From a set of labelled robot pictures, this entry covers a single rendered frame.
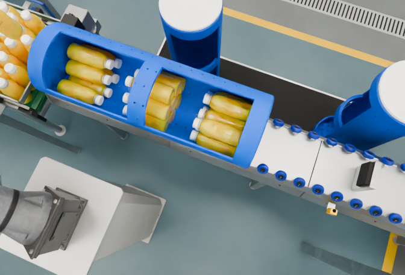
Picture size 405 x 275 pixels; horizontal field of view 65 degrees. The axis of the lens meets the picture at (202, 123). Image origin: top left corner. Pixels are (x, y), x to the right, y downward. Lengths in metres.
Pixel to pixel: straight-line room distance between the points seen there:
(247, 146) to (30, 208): 0.66
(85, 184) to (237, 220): 1.31
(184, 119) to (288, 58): 1.40
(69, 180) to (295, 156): 0.87
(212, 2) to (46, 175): 0.96
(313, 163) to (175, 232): 1.18
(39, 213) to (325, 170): 1.04
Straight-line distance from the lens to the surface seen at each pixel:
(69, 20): 1.61
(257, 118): 1.06
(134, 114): 1.15
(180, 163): 2.28
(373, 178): 1.30
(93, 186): 1.17
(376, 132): 1.61
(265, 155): 1.36
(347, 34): 2.80
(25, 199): 1.02
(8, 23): 1.36
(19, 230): 1.02
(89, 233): 1.17
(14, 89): 1.54
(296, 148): 1.39
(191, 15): 1.45
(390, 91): 1.47
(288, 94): 2.29
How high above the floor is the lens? 2.25
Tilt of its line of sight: 75 degrees down
